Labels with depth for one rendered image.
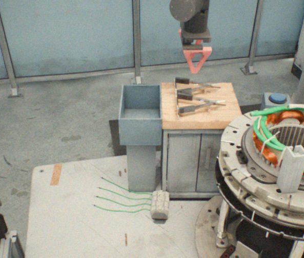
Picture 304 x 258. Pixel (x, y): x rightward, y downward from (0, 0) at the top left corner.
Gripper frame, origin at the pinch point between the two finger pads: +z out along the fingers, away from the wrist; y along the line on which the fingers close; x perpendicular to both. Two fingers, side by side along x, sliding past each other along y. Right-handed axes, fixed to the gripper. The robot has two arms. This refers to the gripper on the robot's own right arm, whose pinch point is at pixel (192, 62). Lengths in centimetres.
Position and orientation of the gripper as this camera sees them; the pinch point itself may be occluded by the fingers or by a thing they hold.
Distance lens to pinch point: 99.1
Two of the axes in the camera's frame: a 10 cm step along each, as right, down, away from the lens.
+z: 0.0, 7.9, 6.1
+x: 10.0, -0.2, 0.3
